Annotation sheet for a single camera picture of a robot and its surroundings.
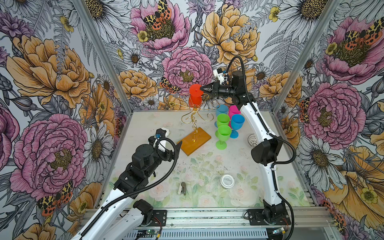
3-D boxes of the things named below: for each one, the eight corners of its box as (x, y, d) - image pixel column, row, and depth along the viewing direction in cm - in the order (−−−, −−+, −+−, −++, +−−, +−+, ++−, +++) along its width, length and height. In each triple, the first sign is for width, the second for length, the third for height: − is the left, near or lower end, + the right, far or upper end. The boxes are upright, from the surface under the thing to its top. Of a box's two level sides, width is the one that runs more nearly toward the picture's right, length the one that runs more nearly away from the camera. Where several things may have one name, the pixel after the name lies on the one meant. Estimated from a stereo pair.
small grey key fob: (178, 195, 83) (177, 193, 81) (178, 183, 87) (178, 181, 85) (185, 195, 83) (185, 193, 81) (186, 183, 87) (185, 181, 85)
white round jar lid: (220, 191, 85) (222, 187, 78) (218, 179, 89) (220, 174, 83) (232, 191, 85) (235, 187, 79) (230, 179, 89) (233, 174, 83)
